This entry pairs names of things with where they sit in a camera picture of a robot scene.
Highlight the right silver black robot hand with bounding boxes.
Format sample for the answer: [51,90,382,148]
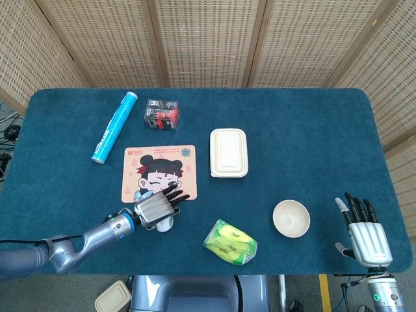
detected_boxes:
[335,192,393,269]

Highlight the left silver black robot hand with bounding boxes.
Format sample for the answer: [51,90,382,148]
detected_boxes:
[133,185,190,231]

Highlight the white computer mouse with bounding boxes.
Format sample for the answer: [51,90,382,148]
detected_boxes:
[152,214,175,233]

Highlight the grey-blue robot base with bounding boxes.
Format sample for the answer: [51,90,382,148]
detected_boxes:
[129,274,270,312]

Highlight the pink cartoon girl mouse pad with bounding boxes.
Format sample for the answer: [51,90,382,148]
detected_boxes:
[121,144,198,204]

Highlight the beige round bowl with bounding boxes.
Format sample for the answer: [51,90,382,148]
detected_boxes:
[272,200,311,238]

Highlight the green snack packet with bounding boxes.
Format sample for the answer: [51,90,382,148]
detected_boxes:
[203,218,258,267]

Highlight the blue cylindrical tube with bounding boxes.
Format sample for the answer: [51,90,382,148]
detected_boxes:
[90,91,138,165]

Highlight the black red clear-wrapped box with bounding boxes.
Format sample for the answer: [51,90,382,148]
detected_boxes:
[143,98,181,133]

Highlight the white lidded lunch box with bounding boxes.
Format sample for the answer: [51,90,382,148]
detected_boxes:
[209,128,250,178]

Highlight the beige lidded lunch box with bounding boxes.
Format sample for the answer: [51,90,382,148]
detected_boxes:
[94,280,133,312]

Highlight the metal table leg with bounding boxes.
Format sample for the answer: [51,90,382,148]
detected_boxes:
[278,274,287,312]

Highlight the blue table cloth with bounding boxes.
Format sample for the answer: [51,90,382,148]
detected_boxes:
[0,87,413,276]

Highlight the woven bamboo folding screen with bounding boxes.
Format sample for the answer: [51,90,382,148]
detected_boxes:
[0,0,416,243]

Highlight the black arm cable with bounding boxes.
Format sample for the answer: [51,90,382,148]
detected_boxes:
[0,234,84,245]

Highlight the black floor cables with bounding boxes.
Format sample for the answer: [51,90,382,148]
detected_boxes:
[0,100,25,183]

